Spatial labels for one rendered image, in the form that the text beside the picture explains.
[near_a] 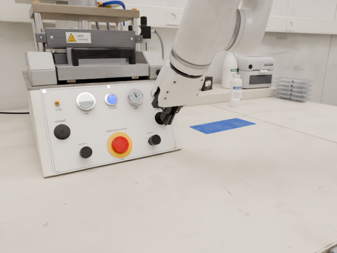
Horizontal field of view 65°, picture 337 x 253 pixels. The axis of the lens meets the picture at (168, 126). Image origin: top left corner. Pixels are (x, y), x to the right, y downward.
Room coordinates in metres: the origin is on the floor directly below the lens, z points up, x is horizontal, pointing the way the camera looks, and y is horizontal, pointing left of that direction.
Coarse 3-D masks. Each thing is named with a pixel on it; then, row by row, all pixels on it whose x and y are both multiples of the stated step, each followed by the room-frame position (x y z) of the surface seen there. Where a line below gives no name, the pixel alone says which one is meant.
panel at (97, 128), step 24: (48, 96) 0.57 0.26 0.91; (72, 96) 0.59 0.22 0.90; (96, 96) 0.61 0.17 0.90; (120, 96) 0.64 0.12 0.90; (144, 96) 0.67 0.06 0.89; (48, 120) 0.54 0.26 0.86; (72, 120) 0.57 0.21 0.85; (96, 120) 0.59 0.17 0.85; (120, 120) 0.61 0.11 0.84; (144, 120) 0.64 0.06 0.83; (72, 144) 0.54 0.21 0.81; (96, 144) 0.56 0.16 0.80; (144, 144) 0.61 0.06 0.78; (168, 144) 0.64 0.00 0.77; (72, 168) 0.52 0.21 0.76
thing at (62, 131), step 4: (56, 128) 0.54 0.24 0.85; (60, 128) 0.54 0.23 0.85; (64, 128) 0.54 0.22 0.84; (68, 128) 0.55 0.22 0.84; (56, 132) 0.53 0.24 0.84; (60, 132) 0.53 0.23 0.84; (64, 132) 0.54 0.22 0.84; (68, 132) 0.54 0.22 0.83; (60, 136) 0.53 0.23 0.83; (64, 136) 0.53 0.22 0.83
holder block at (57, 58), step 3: (54, 54) 0.69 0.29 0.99; (57, 54) 0.70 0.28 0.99; (60, 54) 0.70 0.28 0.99; (63, 54) 0.70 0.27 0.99; (66, 54) 0.71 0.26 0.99; (54, 57) 0.69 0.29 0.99; (57, 57) 0.70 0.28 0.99; (60, 57) 0.70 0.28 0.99; (63, 57) 0.70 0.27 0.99; (66, 57) 0.71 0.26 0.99; (54, 60) 0.70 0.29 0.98; (57, 60) 0.70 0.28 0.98; (60, 60) 0.70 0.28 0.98; (63, 60) 0.70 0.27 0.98; (66, 60) 0.71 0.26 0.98; (126, 60) 0.79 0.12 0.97; (57, 63) 0.70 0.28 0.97; (60, 63) 0.70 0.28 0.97; (63, 63) 0.70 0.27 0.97; (66, 63) 0.71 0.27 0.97
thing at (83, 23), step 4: (80, 20) 0.80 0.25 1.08; (84, 20) 0.80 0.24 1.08; (88, 20) 0.80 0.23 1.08; (80, 24) 0.80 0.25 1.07; (84, 24) 0.80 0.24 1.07; (88, 24) 0.80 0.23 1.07; (80, 28) 0.80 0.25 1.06; (84, 28) 0.80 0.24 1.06; (88, 28) 0.80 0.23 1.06; (48, 48) 0.77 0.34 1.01; (52, 48) 0.69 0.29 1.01; (56, 48) 0.69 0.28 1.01; (60, 48) 0.70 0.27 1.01; (64, 48) 0.70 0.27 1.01
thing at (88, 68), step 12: (84, 60) 0.69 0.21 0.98; (96, 60) 0.70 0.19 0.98; (108, 60) 0.72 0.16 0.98; (120, 60) 0.73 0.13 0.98; (60, 72) 0.59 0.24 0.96; (72, 72) 0.61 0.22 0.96; (84, 72) 0.62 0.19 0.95; (96, 72) 0.63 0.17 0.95; (108, 72) 0.65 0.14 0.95; (120, 72) 0.66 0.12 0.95; (132, 72) 0.68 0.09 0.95; (144, 72) 0.69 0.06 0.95
